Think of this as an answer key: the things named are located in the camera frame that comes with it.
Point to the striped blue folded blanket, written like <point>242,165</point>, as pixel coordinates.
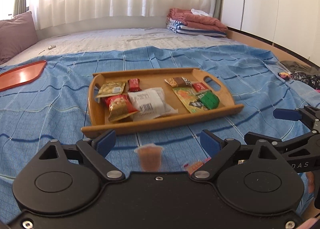
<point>179,28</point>

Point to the dark clothes pile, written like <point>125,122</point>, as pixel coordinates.
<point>305,74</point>

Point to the white garment on blankets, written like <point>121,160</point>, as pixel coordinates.
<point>199,13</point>

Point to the dark red snack packet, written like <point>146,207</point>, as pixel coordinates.
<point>120,107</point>

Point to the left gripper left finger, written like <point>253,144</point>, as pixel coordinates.
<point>93,153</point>

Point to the pink cake snack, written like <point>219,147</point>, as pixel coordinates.
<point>192,167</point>

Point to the gold brown nut packet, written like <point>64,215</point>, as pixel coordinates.
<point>178,82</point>

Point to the orange green snack packet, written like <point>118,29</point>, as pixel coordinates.
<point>192,99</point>

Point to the folded red blanket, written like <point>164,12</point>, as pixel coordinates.
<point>187,18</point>

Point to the mauve pillow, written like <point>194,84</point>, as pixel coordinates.
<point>17,34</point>

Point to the red plastic tray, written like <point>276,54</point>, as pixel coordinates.
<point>21,75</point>

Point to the person's right hand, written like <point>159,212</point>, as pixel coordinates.
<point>311,181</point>

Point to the gold foil snack packet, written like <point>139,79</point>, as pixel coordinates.
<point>111,88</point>

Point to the orange jelly cup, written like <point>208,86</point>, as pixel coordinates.
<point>150,157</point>

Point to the wooden serving tray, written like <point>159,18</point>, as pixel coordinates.
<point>98,111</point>

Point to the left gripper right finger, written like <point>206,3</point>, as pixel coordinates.
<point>221,154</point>

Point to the white mattress pad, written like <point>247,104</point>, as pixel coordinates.
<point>115,39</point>

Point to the small red chocolate packet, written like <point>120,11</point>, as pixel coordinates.
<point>134,85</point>

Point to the white barcode snack packet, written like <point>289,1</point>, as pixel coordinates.
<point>151,104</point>

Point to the red white snack packet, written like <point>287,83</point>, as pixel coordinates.
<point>199,87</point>

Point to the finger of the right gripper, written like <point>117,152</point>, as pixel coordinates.
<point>288,114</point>

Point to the small colourful toy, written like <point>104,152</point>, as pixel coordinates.
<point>284,75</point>

